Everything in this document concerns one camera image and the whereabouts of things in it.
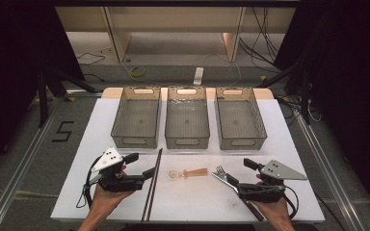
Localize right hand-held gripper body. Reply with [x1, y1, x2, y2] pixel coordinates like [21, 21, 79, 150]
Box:
[237, 159, 308, 204]

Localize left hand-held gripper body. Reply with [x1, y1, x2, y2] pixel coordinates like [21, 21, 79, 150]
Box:
[83, 146, 146, 193]

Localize dark brown chopstick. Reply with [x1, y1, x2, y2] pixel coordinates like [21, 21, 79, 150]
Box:
[145, 147, 164, 223]
[141, 147, 162, 223]

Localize clear spoon with wooden handle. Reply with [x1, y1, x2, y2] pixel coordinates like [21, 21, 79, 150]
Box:
[168, 167, 209, 181]

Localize transparent grey plastic bin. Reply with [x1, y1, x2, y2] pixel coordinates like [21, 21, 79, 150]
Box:
[110, 86, 162, 150]
[215, 86, 268, 151]
[164, 85, 211, 150]

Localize person's left hand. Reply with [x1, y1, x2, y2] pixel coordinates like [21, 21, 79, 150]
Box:
[89, 165, 137, 214]

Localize person's right hand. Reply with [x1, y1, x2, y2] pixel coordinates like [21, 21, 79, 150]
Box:
[254, 172, 293, 223]

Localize white foam board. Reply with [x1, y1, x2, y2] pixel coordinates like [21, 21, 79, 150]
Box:
[50, 97, 326, 223]

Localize black metal stand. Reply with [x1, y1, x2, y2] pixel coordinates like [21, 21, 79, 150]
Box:
[256, 61, 313, 125]
[37, 64, 99, 128]

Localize yellow tape roll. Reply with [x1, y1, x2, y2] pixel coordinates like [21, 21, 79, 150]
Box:
[130, 65, 146, 79]

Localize white power strip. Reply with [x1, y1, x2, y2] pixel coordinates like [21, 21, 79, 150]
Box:
[193, 66, 205, 87]

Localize beige wooden shelf unit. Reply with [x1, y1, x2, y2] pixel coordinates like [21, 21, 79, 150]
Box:
[55, 6, 297, 64]

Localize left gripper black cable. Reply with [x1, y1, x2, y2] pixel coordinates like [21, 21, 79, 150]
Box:
[75, 156, 103, 210]

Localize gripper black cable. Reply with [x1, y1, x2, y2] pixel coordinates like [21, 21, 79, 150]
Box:
[280, 184, 301, 221]
[75, 156, 103, 210]

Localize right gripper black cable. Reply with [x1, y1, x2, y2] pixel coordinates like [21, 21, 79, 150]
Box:
[280, 184, 301, 221]

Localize tangle of cables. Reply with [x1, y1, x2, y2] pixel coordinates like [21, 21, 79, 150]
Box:
[277, 95, 323, 127]

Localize aluminium floor rail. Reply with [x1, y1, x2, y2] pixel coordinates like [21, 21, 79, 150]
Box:
[293, 112, 367, 231]
[0, 95, 64, 231]

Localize white cable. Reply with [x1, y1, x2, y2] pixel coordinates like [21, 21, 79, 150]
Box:
[119, 59, 162, 87]
[201, 52, 243, 88]

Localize thin black floor cable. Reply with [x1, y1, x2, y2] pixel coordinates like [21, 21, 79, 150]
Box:
[76, 51, 106, 83]

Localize black cable bundle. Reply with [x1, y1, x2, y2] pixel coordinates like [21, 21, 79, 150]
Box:
[239, 7, 282, 74]

